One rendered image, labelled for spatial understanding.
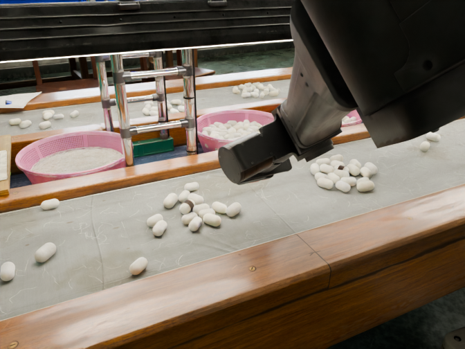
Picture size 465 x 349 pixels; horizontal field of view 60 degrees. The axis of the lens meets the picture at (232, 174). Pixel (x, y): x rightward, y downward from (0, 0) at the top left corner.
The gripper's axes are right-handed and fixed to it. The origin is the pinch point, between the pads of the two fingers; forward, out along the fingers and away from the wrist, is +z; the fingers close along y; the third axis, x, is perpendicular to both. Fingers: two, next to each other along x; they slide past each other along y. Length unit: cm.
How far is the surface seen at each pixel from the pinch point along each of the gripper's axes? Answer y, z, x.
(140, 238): 21.0, 3.0, 6.8
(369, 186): -26.2, -1.0, 8.9
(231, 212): 4.0, 1.4, 6.7
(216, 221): 7.8, 0.0, 7.6
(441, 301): -93, 63, 54
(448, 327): -85, 55, 61
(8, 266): 40.9, 0.8, 6.1
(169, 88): -12, 68, -52
